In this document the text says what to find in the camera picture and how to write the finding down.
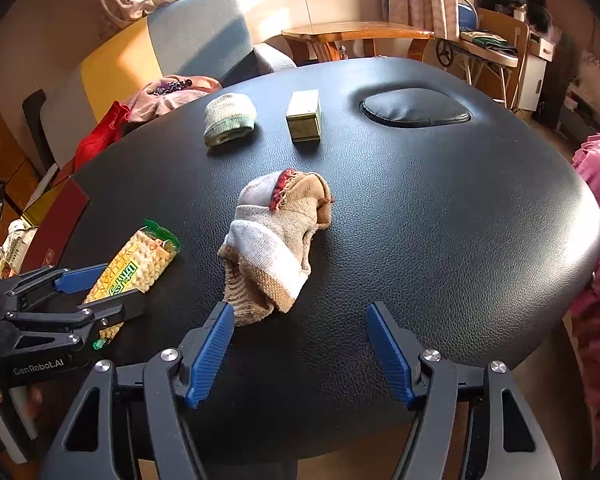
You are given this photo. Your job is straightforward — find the wooden shelf desk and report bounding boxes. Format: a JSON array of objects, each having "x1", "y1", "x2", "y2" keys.
[{"x1": 436, "y1": 0, "x2": 556, "y2": 112}]

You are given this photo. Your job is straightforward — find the pink brown cloth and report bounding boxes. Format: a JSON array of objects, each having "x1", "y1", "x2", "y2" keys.
[{"x1": 126, "y1": 75, "x2": 222, "y2": 124}]

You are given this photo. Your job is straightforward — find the green yellow small box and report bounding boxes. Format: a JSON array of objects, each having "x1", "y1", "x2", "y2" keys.
[{"x1": 286, "y1": 89, "x2": 322, "y2": 142}]

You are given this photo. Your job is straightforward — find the black headrest cushion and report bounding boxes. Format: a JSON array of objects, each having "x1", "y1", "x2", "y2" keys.
[{"x1": 360, "y1": 88, "x2": 471, "y2": 128}]

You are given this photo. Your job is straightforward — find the green rolled sock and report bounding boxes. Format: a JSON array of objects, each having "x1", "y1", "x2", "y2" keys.
[{"x1": 204, "y1": 92, "x2": 257, "y2": 148}]

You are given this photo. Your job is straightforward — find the beige white sock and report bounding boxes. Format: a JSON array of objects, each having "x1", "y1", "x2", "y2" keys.
[{"x1": 218, "y1": 168, "x2": 332, "y2": 326}]

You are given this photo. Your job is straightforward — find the cracker pack green wrapper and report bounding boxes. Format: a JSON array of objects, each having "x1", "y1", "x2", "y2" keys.
[{"x1": 82, "y1": 218, "x2": 182, "y2": 351}]

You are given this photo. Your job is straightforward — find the red gift box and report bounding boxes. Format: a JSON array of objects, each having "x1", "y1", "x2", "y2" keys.
[{"x1": 0, "y1": 177, "x2": 90, "y2": 281}]

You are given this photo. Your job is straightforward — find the wooden table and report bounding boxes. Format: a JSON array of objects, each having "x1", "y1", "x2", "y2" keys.
[{"x1": 282, "y1": 21, "x2": 434, "y2": 63}]

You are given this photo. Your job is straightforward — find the grey armchair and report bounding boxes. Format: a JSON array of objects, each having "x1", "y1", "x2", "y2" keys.
[{"x1": 40, "y1": 0, "x2": 296, "y2": 166}]

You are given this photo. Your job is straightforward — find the red cloth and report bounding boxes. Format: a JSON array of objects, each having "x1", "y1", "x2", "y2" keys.
[{"x1": 73, "y1": 101, "x2": 131, "y2": 170}]

